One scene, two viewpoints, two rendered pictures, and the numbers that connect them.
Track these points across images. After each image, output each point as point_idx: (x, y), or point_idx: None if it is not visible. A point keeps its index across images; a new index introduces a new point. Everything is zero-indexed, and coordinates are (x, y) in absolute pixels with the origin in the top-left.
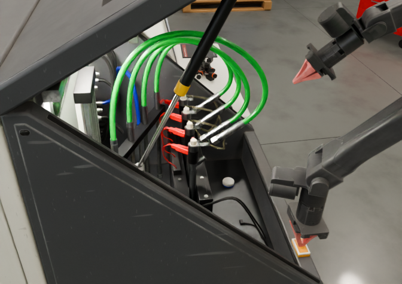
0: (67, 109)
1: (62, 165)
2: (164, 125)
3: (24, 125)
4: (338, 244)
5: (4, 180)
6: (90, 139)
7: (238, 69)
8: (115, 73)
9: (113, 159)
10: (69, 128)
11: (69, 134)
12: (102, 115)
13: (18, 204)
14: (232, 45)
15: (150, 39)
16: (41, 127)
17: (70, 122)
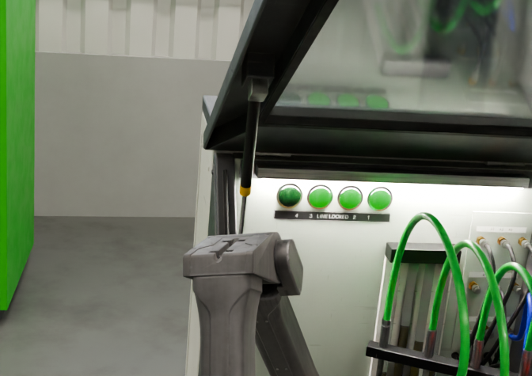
0: (345, 237)
1: (212, 210)
2: (241, 220)
3: (213, 165)
4: None
5: (207, 206)
6: (232, 206)
7: (499, 332)
8: (509, 291)
9: (224, 228)
10: (224, 185)
11: (219, 188)
12: (514, 358)
13: (207, 231)
14: (450, 263)
15: (418, 213)
16: (214, 172)
17: (343, 252)
